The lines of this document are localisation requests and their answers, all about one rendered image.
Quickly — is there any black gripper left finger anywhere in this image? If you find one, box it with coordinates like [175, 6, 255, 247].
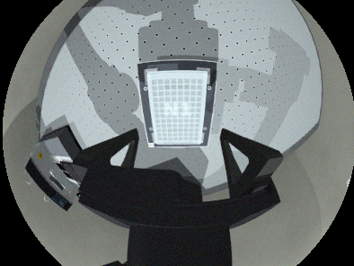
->
[76, 129, 139, 167]

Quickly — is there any white well plate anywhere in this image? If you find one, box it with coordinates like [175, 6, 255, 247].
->
[147, 70, 208, 145]

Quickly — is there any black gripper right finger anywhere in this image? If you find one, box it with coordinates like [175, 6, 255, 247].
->
[220, 129, 284, 198]

